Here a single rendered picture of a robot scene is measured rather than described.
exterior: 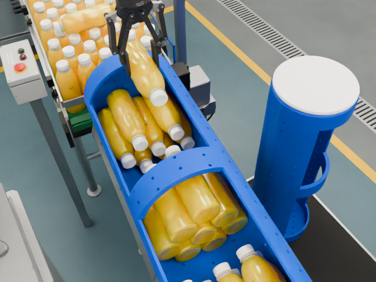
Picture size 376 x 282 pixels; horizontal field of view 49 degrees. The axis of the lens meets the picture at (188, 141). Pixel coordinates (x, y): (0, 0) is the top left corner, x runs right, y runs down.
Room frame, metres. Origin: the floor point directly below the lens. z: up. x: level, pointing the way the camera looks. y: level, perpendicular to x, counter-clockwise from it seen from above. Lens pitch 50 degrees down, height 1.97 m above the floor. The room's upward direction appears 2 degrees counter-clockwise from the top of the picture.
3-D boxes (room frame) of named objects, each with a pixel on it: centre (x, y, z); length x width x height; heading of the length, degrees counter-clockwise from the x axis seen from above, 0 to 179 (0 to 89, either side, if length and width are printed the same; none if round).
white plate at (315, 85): (1.00, -0.42, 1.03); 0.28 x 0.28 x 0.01
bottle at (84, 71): (1.09, 0.33, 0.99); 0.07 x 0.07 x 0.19
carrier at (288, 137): (1.00, -0.42, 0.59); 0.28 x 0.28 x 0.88
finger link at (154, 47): (0.83, 0.07, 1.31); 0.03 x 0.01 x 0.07; 23
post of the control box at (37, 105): (1.09, 0.55, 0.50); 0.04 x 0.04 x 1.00; 23
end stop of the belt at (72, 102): (1.09, 0.23, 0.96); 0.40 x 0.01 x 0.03; 113
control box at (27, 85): (1.09, 0.55, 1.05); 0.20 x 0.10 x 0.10; 23
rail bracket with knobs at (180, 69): (1.13, 0.03, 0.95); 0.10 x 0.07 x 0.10; 113
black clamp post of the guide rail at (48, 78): (1.13, 0.49, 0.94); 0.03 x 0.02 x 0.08; 23
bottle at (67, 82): (1.06, 0.40, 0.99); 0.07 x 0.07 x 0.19
